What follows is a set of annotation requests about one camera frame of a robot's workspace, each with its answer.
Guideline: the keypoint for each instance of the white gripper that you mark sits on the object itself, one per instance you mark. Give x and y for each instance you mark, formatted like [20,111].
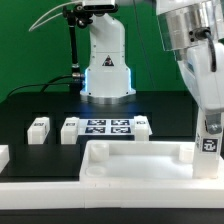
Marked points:
[206,87]

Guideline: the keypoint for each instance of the white desk top tray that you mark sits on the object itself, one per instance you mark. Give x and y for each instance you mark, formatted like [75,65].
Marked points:
[111,160]

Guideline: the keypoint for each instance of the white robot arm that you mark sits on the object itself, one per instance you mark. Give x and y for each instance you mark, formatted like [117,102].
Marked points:
[190,28]

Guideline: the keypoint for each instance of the white front obstacle bar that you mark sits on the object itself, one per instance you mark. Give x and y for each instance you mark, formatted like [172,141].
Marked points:
[60,195]

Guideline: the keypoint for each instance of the white obstacle bar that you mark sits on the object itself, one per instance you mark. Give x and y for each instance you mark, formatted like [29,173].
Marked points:
[4,156]
[60,195]

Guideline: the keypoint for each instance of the white marker tag plate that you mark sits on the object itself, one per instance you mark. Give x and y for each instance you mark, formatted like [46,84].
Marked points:
[106,127]

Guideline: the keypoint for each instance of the white left obstacle bar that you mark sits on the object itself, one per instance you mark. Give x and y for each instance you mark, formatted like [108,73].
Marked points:
[4,156]

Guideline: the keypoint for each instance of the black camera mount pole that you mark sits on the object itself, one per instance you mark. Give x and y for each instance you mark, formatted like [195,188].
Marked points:
[76,17]

